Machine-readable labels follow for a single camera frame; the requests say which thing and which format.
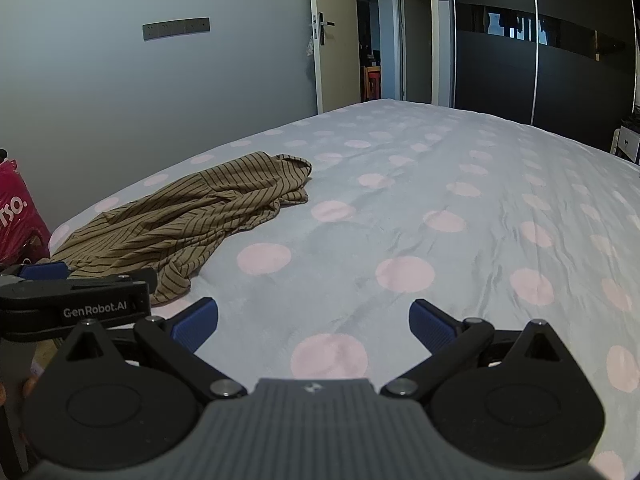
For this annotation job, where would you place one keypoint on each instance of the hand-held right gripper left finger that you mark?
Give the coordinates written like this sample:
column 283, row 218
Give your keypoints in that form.
column 197, row 322

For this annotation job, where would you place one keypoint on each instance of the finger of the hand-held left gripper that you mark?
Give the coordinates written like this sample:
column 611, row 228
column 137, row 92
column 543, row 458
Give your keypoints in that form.
column 45, row 271
column 135, row 276

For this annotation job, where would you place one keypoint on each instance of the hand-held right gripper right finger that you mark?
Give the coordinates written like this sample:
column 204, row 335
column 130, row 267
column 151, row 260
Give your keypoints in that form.
column 430, row 322

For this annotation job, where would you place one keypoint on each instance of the brown striped shirt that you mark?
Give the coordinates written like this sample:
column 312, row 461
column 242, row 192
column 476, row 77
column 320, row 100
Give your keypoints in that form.
column 190, row 210

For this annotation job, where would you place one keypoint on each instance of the pink shopping bag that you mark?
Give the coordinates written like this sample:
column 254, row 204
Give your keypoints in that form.
column 17, row 220

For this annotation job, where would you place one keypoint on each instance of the grey pink-dotted bed blanket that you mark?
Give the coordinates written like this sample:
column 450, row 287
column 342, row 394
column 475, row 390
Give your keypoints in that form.
column 400, row 185

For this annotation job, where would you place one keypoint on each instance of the orange chair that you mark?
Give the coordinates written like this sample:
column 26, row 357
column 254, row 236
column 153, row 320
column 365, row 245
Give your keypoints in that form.
column 372, row 82

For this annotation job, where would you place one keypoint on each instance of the white nightstand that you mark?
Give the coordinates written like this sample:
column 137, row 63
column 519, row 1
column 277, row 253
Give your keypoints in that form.
column 629, row 142

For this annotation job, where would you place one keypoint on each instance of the beige door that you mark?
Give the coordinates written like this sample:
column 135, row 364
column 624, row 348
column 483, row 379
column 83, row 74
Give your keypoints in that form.
column 337, row 60

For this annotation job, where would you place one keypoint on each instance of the dark sliding wardrobe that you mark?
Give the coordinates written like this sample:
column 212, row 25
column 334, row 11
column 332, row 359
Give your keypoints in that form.
column 550, row 70

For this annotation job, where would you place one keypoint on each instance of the grey wall switch panel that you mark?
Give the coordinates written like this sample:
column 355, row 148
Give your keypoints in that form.
column 176, row 28

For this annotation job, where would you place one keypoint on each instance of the white door frame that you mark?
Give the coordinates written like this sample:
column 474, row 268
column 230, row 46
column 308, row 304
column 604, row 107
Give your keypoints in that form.
column 442, row 35

